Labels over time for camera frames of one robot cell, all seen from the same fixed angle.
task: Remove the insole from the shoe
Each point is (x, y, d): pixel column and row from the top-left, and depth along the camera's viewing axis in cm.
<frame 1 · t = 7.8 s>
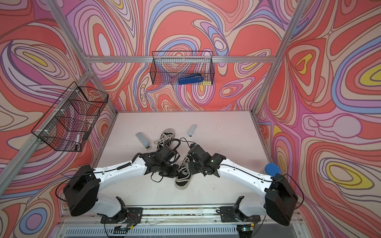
left hand: (180, 175, 81), fingers closed
right hand: (193, 170, 80), fingers closed
left black white sneaker: (166, 135, 103), point 5 cm above the table
right black white sneaker: (184, 175, 85), point 4 cm above the table
small grey white device: (192, 130, 107), point 3 cm above the table
white marker in basket: (77, 141, 73), point 27 cm above the table

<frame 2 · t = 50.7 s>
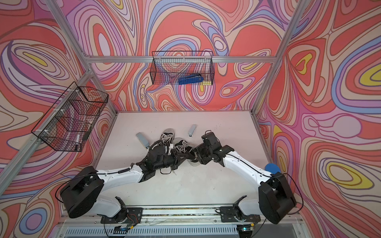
left hand: (190, 157, 77), fingers closed
right hand: (193, 156, 82), fingers open
right black white sneaker: (186, 148, 93), point 8 cm above the table
the other named things where they were.

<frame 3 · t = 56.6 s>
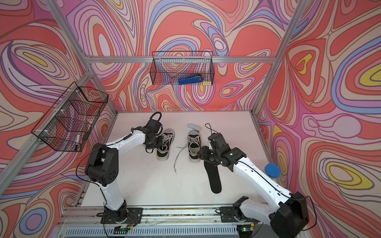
left hand: (161, 145, 95), fingers closed
right hand: (200, 158, 78), fingers open
right black white sneaker: (194, 146, 95), point 6 cm above the table
small grey white device: (192, 127, 109), point 3 cm above the table
black shoe insole: (214, 176, 88), on the table
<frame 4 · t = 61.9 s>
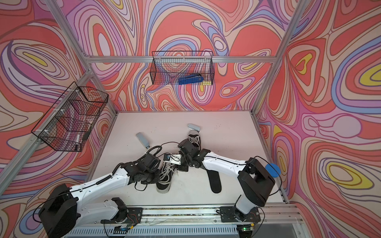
left hand: (162, 179, 82), fingers closed
right hand: (176, 165, 83), fingers open
left black white sneaker: (166, 171, 82), point 8 cm above the table
the other named things where they were.

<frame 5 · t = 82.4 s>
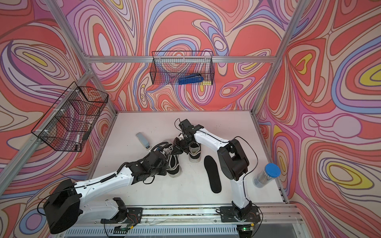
left hand: (169, 167, 83), fingers closed
right hand: (171, 156, 83), fingers closed
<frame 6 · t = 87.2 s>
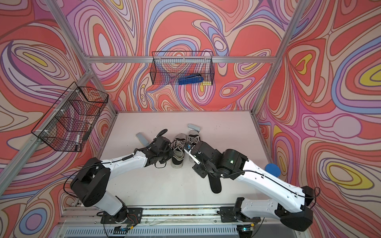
left hand: (176, 153, 89), fingers closed
right hand: (199, 165, 67), fingers closed
left black white sneaker: (178, 146, 93), point 8 cm above the table
